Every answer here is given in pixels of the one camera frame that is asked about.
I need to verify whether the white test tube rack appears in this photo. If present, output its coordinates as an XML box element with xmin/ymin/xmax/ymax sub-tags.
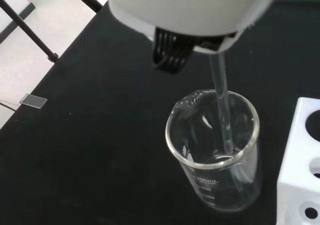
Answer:
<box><xmin>275</xmin><ymin>97</ymin><xmax>320</xmax><ymax>225</ymax></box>

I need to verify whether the black bench cloth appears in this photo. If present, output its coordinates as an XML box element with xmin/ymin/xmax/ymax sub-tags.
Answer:
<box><xmin>0</xmin><ymin>0</ymin><xmax>320</xmax><ymax>225</ymax></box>

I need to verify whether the black camera tripod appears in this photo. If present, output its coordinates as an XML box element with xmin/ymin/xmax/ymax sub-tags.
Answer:
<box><xmin>0</xmin><ymin>0</ymin><xmax>111</xmax><ymax>66</ymax></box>

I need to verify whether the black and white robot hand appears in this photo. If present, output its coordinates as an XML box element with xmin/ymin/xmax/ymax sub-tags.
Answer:
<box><xmin>98</xmin><ymin>0</ymin><xmax>285</xmax><ymax>75</ymax></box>

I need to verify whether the clear glass beaker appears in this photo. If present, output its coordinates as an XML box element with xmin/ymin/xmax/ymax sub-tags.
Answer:
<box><xmin>165</xmin><ymin>89</ymin><xmax>261</xmax><ymax>214</ymax></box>

